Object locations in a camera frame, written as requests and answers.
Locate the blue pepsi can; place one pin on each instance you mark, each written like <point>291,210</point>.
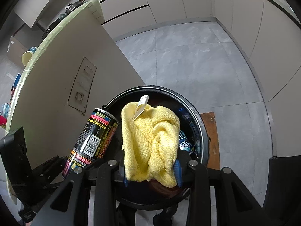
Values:
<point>184,143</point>

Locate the yellow towel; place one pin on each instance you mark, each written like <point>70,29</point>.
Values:
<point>150,142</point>

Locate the brown floor mat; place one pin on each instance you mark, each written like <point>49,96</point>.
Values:
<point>211,128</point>

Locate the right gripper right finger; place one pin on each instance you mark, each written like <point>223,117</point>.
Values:
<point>199,210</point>

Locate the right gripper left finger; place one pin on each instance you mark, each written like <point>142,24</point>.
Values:
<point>105,209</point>

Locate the black lidded wok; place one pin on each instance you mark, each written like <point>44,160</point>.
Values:
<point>73,6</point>

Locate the black labelled tin can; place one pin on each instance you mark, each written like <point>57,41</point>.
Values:
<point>93,140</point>

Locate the black trash bucket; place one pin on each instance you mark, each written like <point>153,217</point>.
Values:
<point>152,195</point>

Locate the blue plastic bowl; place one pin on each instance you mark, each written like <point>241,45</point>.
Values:
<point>16,80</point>

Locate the blue white paper cup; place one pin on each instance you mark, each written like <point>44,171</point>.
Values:
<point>27,55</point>

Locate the white blue plastic tub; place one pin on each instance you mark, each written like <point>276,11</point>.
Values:
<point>5,110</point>

